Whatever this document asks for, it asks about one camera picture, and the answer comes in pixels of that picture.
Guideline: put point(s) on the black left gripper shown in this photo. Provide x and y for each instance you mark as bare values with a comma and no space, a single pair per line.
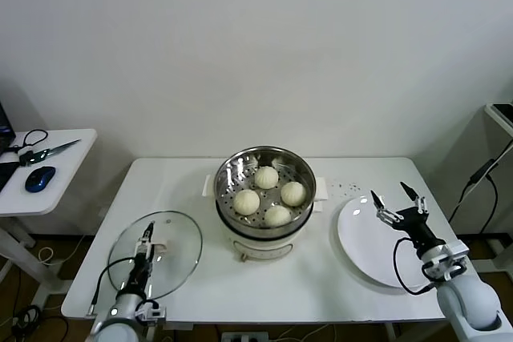
140,274

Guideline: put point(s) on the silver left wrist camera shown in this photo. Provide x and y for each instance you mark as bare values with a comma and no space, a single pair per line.
151,311

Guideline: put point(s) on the white steamed baozi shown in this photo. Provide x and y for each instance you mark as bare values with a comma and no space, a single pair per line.
293,193
266,177
277,216
246,202

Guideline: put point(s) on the white shelf cabinet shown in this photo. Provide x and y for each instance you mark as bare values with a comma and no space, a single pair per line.
507,206

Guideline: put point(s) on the white electric cooking pot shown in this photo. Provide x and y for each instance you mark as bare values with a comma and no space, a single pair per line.
260,246

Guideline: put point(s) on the dark device on cabinet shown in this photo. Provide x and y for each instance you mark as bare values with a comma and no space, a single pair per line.
505,109

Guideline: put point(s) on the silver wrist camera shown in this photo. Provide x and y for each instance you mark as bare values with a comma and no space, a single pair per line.
445,262
151,311

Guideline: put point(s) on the blue computer mouse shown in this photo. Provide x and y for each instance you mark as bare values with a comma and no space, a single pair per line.
40,178

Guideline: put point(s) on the white power strip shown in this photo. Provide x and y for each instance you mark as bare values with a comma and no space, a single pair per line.
244,336

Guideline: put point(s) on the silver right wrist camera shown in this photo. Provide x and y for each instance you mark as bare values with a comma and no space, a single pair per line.
445,262

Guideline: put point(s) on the round glass pot lid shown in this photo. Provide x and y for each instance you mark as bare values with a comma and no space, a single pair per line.
180,238

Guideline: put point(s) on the large white plate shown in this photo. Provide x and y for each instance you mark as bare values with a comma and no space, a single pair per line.
360,238

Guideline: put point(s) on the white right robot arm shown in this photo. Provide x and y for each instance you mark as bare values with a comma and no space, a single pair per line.
469,302

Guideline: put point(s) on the perforated steel steamer basket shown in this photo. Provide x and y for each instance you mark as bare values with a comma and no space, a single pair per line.
228,175

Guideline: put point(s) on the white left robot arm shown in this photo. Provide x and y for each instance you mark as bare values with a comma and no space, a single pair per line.
116,328

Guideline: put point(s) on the small white side table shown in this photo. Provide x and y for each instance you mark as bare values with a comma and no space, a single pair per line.
72,182

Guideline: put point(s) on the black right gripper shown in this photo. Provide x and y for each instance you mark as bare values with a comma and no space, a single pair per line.
417,226

